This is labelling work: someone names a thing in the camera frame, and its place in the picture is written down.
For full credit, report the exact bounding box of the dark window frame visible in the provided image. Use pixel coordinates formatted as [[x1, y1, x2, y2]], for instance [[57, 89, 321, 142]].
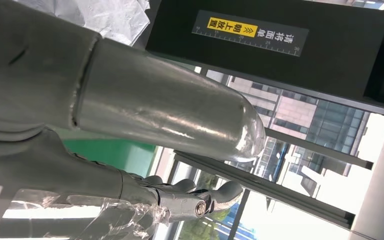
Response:
[[173, 64, 384, 240]]

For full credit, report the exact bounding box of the black ruler label sticker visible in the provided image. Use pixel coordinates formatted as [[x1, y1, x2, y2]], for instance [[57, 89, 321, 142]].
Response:
[[191, 9, 310, 58]]

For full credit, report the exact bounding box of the black inbound scanner machine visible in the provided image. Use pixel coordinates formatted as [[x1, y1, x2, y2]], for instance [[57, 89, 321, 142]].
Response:
[[144, 0, 384, 120]]

